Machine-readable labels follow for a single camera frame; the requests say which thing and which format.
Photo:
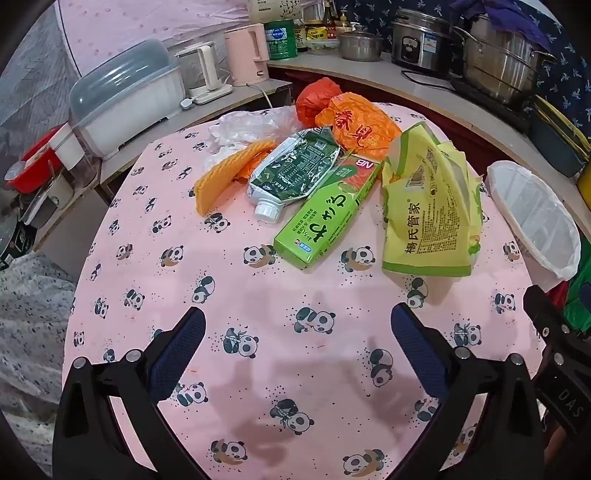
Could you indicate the yellow cap bottle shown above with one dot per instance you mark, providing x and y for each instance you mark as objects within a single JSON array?
[{"x": 345, "y": 22}]

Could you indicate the green cardboard box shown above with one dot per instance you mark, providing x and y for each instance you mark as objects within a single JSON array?
[{"x": 318, "y": 226}]

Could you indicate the pink dotted curtain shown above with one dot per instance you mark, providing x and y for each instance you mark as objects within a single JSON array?
[{"x": 138, "y": 23}]

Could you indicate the small steel pot with lid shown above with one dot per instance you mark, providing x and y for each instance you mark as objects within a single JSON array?
[{"x": 360, "y": 44}]

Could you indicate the green bag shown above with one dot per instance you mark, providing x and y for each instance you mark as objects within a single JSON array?
[{"x": 579, "y": 300}]

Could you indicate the green tin can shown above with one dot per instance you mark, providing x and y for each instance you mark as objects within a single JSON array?
[{"x": 281, "y": 41}]

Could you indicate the red plastic bag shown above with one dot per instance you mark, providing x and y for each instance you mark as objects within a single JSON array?
[{"x": 314, "y": 99}]

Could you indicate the yellow label jar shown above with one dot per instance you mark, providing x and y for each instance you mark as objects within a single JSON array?
[{"x": 316, "y": 32}]

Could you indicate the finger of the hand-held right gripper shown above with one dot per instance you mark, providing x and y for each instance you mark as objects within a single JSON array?
[{"x": 547, "y": 318}]

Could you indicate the orange printed plastic bag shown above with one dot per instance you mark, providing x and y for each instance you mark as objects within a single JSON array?
[{"x": 360, "y": 124}]

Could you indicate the white plug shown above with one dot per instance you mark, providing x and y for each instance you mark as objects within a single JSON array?
[{"x": 187, "y": 103}]

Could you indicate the red plastic container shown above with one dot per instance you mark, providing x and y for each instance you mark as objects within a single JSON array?
[{"x": 27, "y": 170}]

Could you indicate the pink electric kettle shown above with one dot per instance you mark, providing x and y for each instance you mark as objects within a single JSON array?
[{"x": 244, "y": 55}]

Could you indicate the dark sauce bottle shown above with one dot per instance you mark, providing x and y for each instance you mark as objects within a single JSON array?
[{"x": 329, "y": 23}]

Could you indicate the blue printed wall cloth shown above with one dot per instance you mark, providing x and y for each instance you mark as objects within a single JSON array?
[{"x": 570, "y": 55}]

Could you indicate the dark basin with yellow rim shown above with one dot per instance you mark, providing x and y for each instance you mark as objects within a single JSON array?
[{"x": 556, "y": 138}]

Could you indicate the green pouch with white cap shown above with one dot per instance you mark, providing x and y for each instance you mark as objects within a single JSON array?
[{"x": 295, "y": 170}]

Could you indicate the yellow-green packaging bag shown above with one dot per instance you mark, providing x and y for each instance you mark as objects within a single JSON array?
[{"x": 425, "y": 221}]

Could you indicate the cream carton with plant print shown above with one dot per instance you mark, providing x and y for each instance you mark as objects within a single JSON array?
[{"x": 270, "y": 10}]

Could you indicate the steel rice cooker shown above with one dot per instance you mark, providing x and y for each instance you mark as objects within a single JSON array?
[{"x": 420, "y": 41}]

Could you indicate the white dish box grey lid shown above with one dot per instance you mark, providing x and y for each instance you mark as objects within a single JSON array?
[{"x": 124, "y": 115}]

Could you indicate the orange ribbed wrapper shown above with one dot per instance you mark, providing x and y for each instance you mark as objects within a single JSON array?
[{"x": 217, "y": 180}]

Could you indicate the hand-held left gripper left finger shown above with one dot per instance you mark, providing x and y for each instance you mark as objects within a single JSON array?
[{"x": 178, "y": 355}]

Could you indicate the clear plastic bag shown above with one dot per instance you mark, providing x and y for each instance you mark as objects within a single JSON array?
[{"x": 251, "y": 125}]

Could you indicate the trash bin with white liner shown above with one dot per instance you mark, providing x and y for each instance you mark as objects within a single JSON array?
[{"x": 531, "y": 217}]

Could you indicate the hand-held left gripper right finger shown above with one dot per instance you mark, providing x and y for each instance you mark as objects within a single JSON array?
[{"x": 415, "y": 350}]

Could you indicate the black induction cooker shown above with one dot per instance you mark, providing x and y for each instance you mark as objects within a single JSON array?
[{"x": 489, "y": 108}]

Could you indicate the curved grey counter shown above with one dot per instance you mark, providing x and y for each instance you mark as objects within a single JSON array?
[{"x": 415, "y": 87}]

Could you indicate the grey speckled blanket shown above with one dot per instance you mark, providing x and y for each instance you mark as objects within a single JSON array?
[{"x": 32, "y": 332}]

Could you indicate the pink panda tablecloth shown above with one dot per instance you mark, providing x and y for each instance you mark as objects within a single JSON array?
[{"x": 277, "y": 286}]

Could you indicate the large steel steamer pot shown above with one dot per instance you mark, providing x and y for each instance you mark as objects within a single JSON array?
[{"x": 498, "y": 64}]

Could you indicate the grey top side cabinet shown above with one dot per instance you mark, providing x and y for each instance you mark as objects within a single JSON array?
[{"x": 240, "y": 94}]

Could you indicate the purple cloth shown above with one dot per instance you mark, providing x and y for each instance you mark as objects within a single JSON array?
[{"x": 503, "y": 21}]

